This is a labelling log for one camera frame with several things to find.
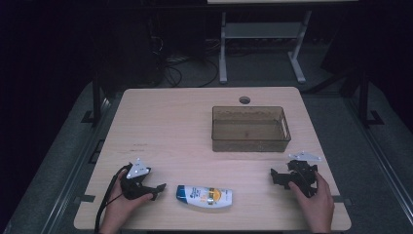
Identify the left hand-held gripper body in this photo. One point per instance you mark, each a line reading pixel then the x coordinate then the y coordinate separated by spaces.
pixel 136 170

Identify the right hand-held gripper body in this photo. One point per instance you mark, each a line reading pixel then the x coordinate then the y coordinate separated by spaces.
pixel 302 172

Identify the white shampoo bottle blue cap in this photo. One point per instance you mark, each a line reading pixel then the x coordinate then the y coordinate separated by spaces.
pixel 203 197

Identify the clear brown plastic bin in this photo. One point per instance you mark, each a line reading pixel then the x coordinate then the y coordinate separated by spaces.
pixel 250 131

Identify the person's left hand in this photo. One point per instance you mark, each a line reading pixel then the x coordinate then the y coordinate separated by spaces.
pixel 118 209

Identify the person's right hand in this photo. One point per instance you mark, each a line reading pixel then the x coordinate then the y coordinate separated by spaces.
pixel 319 208

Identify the white metal stand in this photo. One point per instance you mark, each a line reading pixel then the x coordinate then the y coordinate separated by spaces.
pixel 259 31

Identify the black metal post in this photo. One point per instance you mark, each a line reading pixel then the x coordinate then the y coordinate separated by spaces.
pixel 96 97
pixel 363 97

